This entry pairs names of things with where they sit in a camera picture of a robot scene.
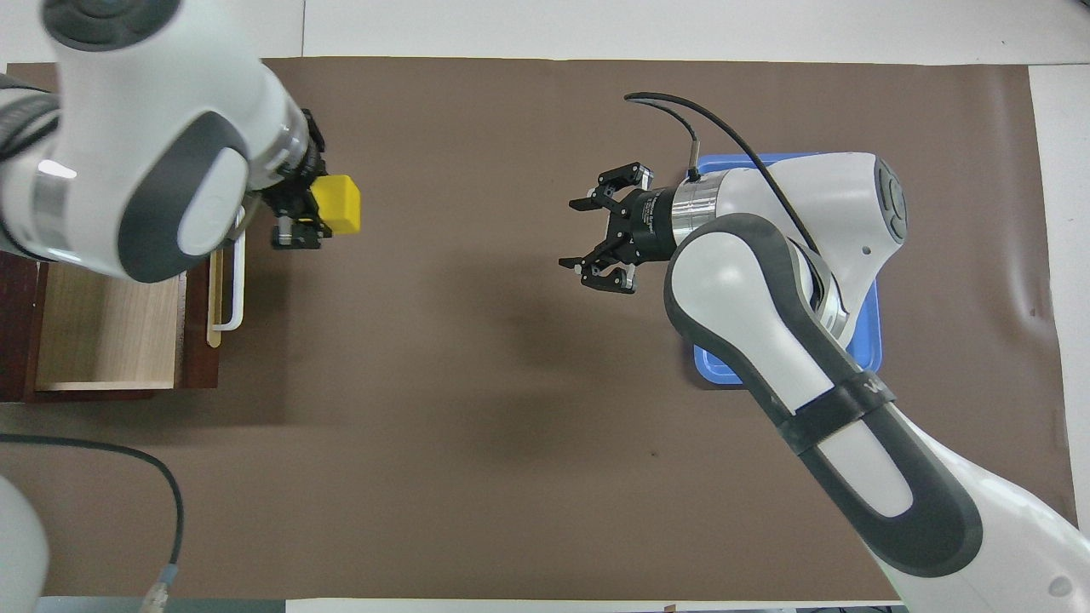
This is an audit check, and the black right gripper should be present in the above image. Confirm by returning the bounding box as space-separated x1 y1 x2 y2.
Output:
558 161 680 295

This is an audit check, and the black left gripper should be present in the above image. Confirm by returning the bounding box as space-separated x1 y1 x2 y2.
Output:
261 108 334 251

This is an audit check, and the yellow cube block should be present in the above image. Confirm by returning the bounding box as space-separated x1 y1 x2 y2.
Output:
309 175 362 237

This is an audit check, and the white drawer handle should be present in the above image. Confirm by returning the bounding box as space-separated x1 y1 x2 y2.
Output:
209 211 250 335

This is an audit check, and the dark wooden drawer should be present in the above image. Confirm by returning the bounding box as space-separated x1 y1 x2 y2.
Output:
32 228 250 393

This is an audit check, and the blue plastic tray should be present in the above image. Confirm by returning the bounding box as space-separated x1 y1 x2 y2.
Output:
693 152 883 387

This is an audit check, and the brown table mat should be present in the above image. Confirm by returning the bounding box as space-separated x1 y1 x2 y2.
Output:
0 56 1087 602

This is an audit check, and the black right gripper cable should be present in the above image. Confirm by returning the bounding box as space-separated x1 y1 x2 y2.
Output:
623 91 825 258

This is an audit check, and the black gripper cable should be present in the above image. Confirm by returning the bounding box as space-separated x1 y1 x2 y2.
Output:
0 433 186 610
623 91 825 258

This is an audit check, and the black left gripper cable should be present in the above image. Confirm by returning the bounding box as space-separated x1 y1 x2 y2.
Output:
0 433 186 610

